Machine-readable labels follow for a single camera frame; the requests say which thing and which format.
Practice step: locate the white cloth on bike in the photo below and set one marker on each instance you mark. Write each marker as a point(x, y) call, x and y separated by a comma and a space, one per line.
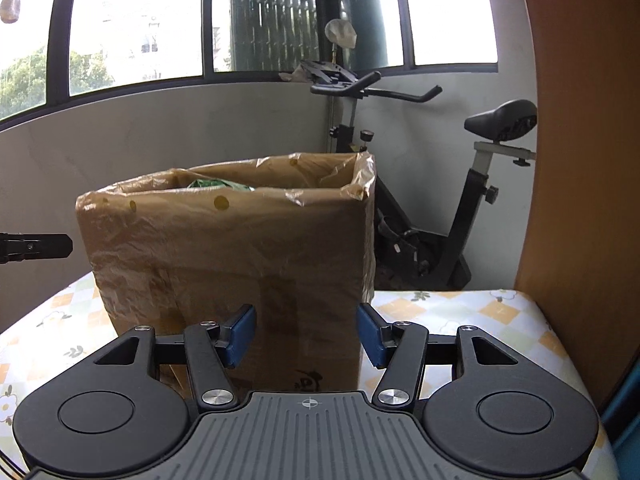
point(341, 33)

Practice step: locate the brown cardboard box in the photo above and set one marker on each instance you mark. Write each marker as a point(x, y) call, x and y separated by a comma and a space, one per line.
point(299, 248)

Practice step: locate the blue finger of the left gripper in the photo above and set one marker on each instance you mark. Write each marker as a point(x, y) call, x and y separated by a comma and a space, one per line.
point(21, 247)

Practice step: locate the light green snack bag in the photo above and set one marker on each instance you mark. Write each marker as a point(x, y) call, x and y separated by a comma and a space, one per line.
point(217, 184)

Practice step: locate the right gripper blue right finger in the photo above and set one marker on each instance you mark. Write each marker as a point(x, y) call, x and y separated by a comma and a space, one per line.
point(398, 348)

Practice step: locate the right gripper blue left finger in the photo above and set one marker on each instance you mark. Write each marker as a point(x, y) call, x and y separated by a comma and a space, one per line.
point(211, 349)

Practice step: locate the wooden headboard panel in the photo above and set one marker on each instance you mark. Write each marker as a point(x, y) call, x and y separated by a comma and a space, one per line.
point(580, 260)

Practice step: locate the floral patterned bed sheet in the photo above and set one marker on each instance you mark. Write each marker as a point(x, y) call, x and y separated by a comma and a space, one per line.
point(500, 399)

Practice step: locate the black exercise bike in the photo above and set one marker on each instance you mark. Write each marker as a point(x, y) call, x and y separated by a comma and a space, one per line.
point(455, 160)

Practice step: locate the black window frame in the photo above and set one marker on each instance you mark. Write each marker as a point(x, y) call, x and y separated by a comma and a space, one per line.
point(57, 54)

